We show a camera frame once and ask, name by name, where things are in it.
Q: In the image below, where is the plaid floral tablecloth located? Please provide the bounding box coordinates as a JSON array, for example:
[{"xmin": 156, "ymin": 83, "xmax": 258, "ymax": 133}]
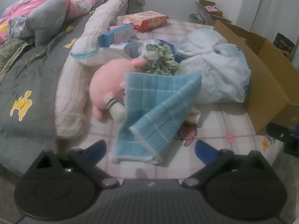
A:
[{"xmin": 55, "ymin": 16, "xmax": 281, "ymax": 182}]

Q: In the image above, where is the grey paper card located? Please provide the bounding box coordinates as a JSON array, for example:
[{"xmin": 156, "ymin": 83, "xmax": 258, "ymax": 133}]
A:
[{"xmin": 123, "ymin": 39, "xmax": 139, "ymax": 59}]

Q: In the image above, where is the black box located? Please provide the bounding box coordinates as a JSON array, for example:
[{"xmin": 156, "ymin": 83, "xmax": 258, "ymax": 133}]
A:
[{"xmin": 272, "ymin": 32, "xmax": 296, "ymax": 57}]

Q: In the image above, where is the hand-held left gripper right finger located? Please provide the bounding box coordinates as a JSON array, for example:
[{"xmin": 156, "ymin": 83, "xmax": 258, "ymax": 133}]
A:
[{"xmin": 182, "ymin": 139, "xmax": 269, "ymax": 189}]

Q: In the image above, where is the blue checked towel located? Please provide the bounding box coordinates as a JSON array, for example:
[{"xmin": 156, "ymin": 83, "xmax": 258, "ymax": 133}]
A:
[{"xmin": 110, "ymin": 72, "xmax": 203, "ymax": 165}]

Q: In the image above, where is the pink plush toy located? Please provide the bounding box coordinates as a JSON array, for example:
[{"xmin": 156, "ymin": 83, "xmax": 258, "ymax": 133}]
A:
[{"xmin": 89, "ymin": 58, "xmax": 147, "ymax": 123}]

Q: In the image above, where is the orange striped white cloth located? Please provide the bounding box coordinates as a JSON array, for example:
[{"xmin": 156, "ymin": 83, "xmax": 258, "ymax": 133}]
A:
[{"xmin": 184, "ymin": 107, "xmax": 201, "ymax": 125}]

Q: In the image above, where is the red wet wipes pack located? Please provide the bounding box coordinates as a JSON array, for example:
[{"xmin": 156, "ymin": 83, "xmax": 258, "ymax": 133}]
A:
[{"xmin": 122, "ymin": 10, "xmax": 169, "ymax": 32}]

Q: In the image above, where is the white fluffy rolled blanket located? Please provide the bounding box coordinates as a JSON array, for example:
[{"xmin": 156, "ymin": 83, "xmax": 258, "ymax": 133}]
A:
[{"xmin": 55, "ymin": 0, "xmax": 128, "ymax": 140}]

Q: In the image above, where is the large cardboard box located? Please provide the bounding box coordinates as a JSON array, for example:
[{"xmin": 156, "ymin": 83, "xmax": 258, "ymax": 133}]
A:
[{"xmin": 214, "ymin": 20, "xmax": 299, "ymax": 136}]

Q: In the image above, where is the small open cardboard box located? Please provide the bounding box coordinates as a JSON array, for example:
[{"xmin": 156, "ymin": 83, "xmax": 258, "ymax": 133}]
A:
[{"xmin": 188, "ymin": 0, "xmax": 232, "ymax": 26}]

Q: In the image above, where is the olive lace-trimmed cloth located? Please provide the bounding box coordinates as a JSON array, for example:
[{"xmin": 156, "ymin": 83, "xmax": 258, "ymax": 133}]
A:
[{"xmin": 0, "ymin": 37, "xmax": 35, "ymax": 75}]

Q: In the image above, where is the small white red-print packet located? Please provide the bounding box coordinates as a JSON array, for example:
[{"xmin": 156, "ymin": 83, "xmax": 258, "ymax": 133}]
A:
[{"xmin": 109, "ymin": 41, "xmax": 130, "ymax": 52}]

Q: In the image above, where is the green floral scrunchie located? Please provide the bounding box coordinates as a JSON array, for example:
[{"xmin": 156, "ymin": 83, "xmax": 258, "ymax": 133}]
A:
[{"xmin": 137, "ymin": 42, "xmax": 180, "ymax": 76}]

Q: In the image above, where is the grey pillow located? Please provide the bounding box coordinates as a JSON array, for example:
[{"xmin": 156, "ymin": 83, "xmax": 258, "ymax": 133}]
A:
[{"xmin": 8, "ymin": 0, "xmax": 70, "ymax": 47}]

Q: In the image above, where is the blue and white carton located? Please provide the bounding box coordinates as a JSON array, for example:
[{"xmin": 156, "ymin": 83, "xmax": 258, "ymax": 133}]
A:
[{"xmin": 97, "ymin": 24, "xmax": 135, "ymax": 48}]

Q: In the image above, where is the green bag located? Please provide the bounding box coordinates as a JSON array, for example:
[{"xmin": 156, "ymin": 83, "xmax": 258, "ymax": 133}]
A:
[{"xmin": 188, "ymin": 13, "xmax": 204, "ymax": 24}]

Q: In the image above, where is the grey blanket with yellow flowers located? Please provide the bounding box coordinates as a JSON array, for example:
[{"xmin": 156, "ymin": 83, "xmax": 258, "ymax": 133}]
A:
[{"xmin": 0, "ymin": 12, "xmax": 98, "ymax": 175}]

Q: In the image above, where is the white cloth with teal trim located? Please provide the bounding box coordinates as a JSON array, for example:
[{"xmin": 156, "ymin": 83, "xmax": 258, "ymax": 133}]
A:
[{"xmin": 70, "ymin": 37, "xmax": 131, "ymax": 66}]

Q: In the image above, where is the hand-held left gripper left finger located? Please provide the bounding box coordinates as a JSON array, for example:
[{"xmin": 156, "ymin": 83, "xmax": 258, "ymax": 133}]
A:
[{"xmin": 35, "ymin": 139, "xmax": 119, "ymax": 189}]

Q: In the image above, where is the white plastic bag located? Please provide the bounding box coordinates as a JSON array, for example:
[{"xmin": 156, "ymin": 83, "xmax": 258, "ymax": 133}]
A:
[{"xmin": 175, "ymin": 28, "xmax": 251, "ymax": 103}]

